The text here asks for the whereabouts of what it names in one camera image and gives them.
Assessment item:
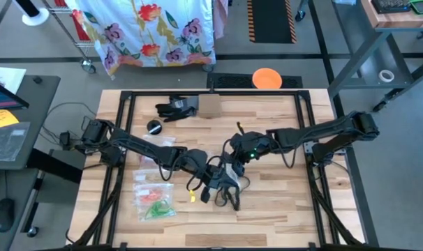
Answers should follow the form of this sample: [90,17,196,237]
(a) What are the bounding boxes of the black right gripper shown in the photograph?
[230,130,274,178]

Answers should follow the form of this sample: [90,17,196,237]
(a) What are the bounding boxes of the black desk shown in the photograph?
[0,75,87,251]

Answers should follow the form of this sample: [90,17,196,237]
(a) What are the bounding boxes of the white floral cloth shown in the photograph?
[64,0,216,78]

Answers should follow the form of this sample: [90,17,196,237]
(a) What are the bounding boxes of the clear plastic zip bag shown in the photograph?
[132,168,163,185]
[132,182,177,207]
[140,134,177,171]
[137,198,178,223]

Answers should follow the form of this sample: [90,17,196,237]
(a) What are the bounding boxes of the white tape roll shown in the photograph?
[378,69,395,84]

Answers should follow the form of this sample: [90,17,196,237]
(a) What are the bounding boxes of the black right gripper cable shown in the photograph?
[276,148,299,171]

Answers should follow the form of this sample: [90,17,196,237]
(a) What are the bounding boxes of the black computer mouse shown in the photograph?
[0,197,16,234]

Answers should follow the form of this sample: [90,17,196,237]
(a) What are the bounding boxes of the white round pedestal base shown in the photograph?
[12,0,50,27]

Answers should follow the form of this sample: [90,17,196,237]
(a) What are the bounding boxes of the black mat with hazard stripes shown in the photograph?
[246,0,297,45]

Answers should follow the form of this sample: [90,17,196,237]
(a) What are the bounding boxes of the orange rubber band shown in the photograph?
[140,190,164,206]

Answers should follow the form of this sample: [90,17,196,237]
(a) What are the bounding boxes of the orange bowl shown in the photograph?
[252,68,283,90]

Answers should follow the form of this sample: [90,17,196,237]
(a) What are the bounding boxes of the pink cloth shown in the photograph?
[213,0,230,40]

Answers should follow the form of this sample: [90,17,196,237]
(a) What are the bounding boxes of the red plastic crate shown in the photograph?
[54,0,92,42]

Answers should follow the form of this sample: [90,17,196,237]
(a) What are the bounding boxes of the wide black rubber band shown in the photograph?
[238,175,252,192]
[213,184,242,212]

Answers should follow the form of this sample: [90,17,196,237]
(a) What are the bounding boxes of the black ribbed floor mat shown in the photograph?
[207,72,304,89]

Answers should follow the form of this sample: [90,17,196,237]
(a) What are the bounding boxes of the white paper sheet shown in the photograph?
[0,66,27,95]

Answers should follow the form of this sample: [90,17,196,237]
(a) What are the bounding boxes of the gray workbench with wooden top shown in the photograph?
[328,0,423,113]

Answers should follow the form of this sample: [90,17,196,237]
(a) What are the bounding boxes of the computer monitor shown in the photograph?
[0,77,30,112]

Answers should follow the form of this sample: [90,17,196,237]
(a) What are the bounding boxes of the black floor cables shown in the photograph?
[42,102,97,147]

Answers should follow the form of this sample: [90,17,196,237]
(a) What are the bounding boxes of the black round corded puck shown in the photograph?
[146,119,163,136]

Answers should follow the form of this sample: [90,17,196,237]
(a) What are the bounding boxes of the yellow sticky note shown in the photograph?
[0,109,20,129]

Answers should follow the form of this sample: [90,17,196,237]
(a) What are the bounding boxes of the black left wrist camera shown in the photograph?
[199,186,212,204]

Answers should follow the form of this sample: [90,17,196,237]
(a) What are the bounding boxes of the green rubber band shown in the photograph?
[144,201,177,220]

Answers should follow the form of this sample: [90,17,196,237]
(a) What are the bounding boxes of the black and gray work glove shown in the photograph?
[155,96,200,123]

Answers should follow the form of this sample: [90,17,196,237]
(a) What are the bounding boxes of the chrome wire rack cart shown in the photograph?
[40,0,214,75]

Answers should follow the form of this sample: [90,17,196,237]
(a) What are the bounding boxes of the small brown cardboard box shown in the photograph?
[198,93,222,120]

